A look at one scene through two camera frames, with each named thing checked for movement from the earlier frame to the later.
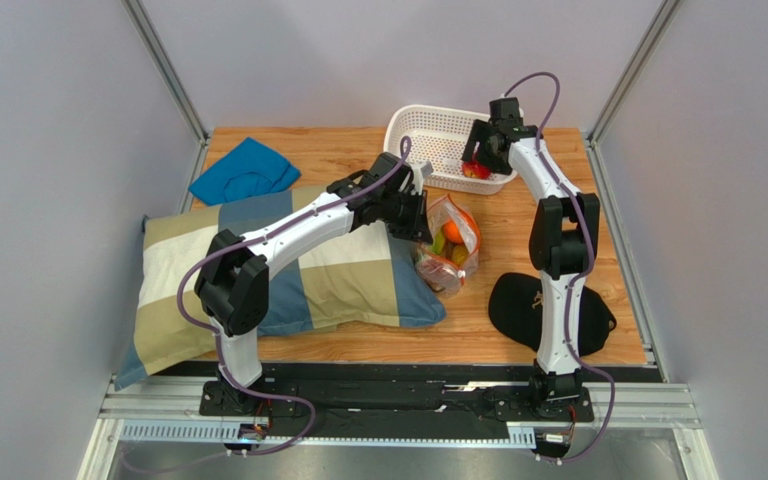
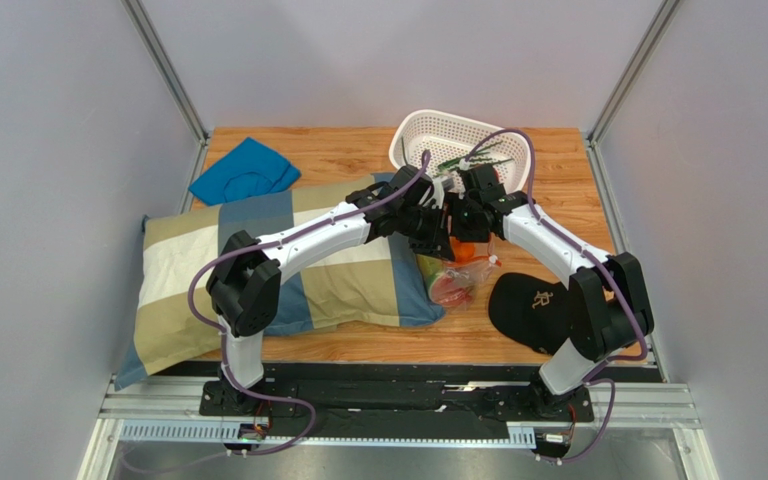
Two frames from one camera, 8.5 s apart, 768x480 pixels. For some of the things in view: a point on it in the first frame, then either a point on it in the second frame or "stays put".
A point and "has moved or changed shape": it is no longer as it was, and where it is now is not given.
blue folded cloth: x=249 y=168 stays put
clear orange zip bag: x=453 y=248 has moved or changed shape
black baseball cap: x=515 y=308 stays put
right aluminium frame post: x=614 y=101 stays put
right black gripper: x=481 y=148 -> x=467 y=227
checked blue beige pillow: x=327 y=278 stays put
